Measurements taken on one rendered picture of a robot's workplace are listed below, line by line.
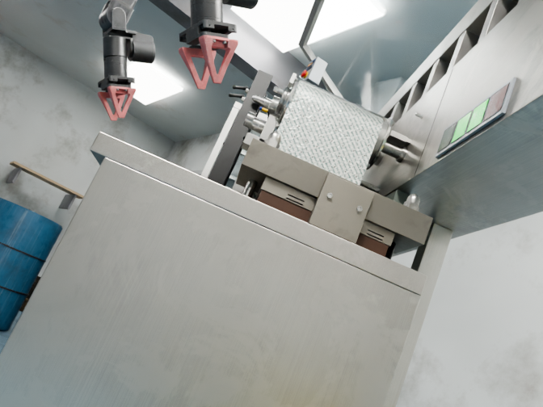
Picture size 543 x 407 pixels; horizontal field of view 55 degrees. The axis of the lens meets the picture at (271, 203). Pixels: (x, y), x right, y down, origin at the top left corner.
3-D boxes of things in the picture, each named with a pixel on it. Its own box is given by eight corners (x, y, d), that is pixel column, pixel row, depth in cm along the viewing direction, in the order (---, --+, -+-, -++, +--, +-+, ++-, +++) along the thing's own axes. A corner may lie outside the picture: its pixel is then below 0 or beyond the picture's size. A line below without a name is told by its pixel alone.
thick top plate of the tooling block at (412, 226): (235, 183, 119) (246, 160, 120) (394, 253, 120) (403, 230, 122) (241, 163, 103) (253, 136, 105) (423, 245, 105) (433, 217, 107)
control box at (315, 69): (296, 81, 200) (305, 60, 202) (309, 90, 202) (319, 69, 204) (304, 76, 193) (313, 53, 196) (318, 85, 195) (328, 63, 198)
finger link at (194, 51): (212, 92, 99) (210, 42, 99) (231, 86, 93) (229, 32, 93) (178, 90, 95) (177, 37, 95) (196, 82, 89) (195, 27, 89)
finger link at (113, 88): (128, 120, 138) (126, 85, 137) (137, 117, 132) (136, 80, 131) (102, 119, 134) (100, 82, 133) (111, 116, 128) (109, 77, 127)
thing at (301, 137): (257, 175, 124) (286, 109, 129) (347, 216, 125) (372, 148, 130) (257, 175, 124) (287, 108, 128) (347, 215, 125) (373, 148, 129)
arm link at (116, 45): (99, 35, 134) (106, 30, 129) (126, 39, 138) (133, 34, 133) (100, 63, 134) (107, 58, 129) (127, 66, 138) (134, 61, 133)
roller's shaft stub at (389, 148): (373, 153, 138) (379, 140, 139) (397, 165, 139) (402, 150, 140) (379, 148, 134) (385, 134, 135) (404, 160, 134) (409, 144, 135)
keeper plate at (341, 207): (306, 224, 103) (326, 175, 105) (352, 245, 103) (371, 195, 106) (309, 222, 100) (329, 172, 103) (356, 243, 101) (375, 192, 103)
